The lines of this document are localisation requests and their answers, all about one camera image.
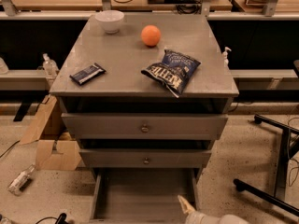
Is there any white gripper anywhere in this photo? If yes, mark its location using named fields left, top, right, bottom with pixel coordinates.
left=178, top=195, right=219, bottom=224

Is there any grey bottom drawer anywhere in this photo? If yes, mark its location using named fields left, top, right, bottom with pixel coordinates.
left=90, top=168, right=198, bottom=224

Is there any grey drawer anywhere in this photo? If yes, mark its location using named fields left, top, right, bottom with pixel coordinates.
left=79, top=148, right=211, bottom=168
left=62, top=113, right=228, bottom=140
left=90, top=168, right=198, bottom=224

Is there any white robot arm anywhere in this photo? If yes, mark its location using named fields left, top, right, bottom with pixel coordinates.
left=178, top=195, right=249, bottom=224

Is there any grey middle drawer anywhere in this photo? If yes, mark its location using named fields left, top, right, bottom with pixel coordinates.
left=79, top=148, right=211, bottom=168

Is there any grey top drawer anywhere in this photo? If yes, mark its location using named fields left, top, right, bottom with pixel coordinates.
left=62, top=113, right=228, bottom=140

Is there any grey drawer cabinet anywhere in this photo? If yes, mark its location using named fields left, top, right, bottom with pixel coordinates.
left=49, top=12, right=240, bottom=224

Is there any black chair base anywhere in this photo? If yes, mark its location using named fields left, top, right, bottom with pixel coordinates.
left=234, top=114, right=299, bottom=217

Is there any black object bottom left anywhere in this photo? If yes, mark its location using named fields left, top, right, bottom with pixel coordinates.
left=35, top=213, right=68, bottom=224

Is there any blue kettle chips bag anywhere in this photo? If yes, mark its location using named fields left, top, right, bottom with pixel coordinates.
left=141, top=49, right=201, bottom=98

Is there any brown cardboard box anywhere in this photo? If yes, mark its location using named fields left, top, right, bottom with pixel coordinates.
left=20, top=95, right=81, bottom=171

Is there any white pump bottle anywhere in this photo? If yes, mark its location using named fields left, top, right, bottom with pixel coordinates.
left=222, top=47, right=232, bottom=65

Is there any dark blue snack bar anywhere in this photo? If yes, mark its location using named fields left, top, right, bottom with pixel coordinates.
left=69, top=63, right=106, bottom=85

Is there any plastic bottle on floor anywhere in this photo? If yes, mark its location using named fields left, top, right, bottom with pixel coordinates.
left=7, top=164, right=36, bottom=196

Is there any orange fruit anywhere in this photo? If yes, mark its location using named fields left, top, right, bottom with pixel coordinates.
left=141, top=25, right=161, bottom=47

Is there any clear bottle on ledge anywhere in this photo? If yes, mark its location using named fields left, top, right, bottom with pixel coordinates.
left=43, top=53, right=59, bottom=77

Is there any white bowl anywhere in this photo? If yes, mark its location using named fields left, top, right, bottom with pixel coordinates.
left=95, top=10, right=124, bottom=34

